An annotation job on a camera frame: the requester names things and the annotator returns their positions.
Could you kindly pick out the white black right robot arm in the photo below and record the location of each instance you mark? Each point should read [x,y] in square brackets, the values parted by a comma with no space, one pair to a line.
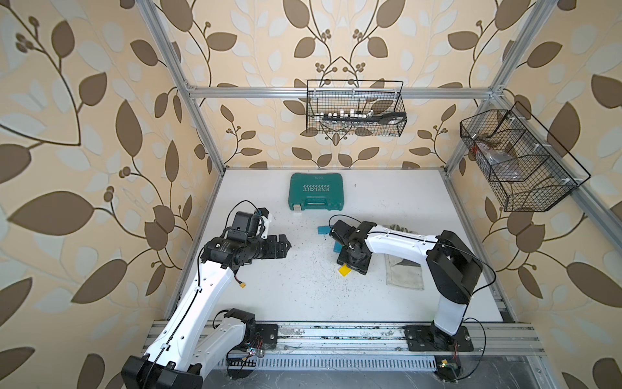
[455,270]

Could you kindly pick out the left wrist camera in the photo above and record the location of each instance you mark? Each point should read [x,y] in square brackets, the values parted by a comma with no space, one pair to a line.
[248,227]

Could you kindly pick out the black wire basket right wall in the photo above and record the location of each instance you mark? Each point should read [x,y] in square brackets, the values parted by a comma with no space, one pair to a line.
[549,171]

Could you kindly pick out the green plastic tool case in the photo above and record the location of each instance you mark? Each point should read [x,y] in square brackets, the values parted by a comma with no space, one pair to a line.
[316,191]

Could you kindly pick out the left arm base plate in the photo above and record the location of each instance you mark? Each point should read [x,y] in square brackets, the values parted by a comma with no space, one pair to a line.
[263,336]

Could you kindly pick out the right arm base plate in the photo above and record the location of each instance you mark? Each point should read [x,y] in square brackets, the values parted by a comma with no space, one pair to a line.
[428,338]

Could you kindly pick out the aluminium front rail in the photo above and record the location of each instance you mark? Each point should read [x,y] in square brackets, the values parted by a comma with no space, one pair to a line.
[348,338]

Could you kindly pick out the yellow building block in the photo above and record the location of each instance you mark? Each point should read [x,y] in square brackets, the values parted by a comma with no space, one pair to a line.
[344,270]

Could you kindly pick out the black wire basket back wall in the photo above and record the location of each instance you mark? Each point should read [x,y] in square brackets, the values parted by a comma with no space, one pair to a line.
[383,97]

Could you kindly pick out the grey work glove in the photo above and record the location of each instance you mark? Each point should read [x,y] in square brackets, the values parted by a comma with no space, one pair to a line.
[403,273]

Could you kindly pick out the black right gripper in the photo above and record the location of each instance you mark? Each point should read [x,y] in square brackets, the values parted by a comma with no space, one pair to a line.
[359,267]

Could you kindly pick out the black wire basket wall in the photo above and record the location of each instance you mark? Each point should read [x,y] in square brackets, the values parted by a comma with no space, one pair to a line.
[383,97]
[549,171]

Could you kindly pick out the short teal building block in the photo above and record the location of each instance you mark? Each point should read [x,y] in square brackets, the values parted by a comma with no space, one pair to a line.
[323,230]

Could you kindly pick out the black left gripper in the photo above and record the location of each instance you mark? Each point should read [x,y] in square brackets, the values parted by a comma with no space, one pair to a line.
[274,250]

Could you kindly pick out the socket set rail in basket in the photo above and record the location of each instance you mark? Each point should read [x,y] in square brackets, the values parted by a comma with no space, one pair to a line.
[344,117]

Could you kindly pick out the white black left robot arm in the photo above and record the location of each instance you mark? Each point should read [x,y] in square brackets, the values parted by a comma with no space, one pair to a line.
[180,357]

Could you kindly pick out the plastic bag in basket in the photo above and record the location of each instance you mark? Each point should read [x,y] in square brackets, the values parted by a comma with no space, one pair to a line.
[500,166]

